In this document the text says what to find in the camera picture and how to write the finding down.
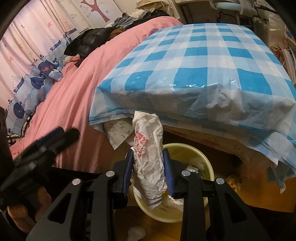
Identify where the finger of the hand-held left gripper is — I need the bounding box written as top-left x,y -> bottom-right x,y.
35,127 -> 67,149
13,128 -> 80,168

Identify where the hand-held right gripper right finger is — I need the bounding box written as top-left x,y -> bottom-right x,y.
162,149 -> 270,241

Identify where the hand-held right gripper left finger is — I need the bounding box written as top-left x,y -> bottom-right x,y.
26,150 -> 134,241

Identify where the white red-printed bag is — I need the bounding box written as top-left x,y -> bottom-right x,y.
131,111 -> 168,204

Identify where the white tissue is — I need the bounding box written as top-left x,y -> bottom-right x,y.
185,163 -> 205,174

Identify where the pale yellow plastic bin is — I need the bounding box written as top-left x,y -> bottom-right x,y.
133,143 -> 214,223

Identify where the person's left hand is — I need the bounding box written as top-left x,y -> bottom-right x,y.
8,188 -> 53,223

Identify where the black white plaid cloth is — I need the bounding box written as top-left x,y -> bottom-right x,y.
7,113 -> 30,144

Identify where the white floral cloth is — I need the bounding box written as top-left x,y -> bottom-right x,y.
103,118 -> 136,150

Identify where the pink blanket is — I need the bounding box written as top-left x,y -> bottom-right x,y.
9,17 -> 183,174

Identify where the white plastic object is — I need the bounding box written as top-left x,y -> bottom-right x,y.
126,228 -> 146,241

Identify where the colourful floor mat piece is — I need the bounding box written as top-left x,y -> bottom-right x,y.
225,174 -> 242,193

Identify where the pink whale-printed curtain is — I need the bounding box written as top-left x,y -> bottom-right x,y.
0,0 -> 79,139

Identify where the blue checked plastic tablecloth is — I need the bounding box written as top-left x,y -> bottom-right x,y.
89,23 -> 296,195

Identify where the brown cloth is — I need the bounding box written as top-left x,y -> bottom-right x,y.
109,28 -> 125,39

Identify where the pile of clothes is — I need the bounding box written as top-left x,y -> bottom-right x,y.
112,9 -> 171,29

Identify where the beige hat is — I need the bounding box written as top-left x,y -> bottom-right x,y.
135,0 -> 158,11

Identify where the large clear plastic bag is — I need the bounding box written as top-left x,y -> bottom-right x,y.
268,13 -> 287,61

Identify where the blue grey desk chair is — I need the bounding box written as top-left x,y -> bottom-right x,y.
209,0 -> 257,14

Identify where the red tree wall sticker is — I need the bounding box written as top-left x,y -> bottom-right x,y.
81,0 -> 114,22

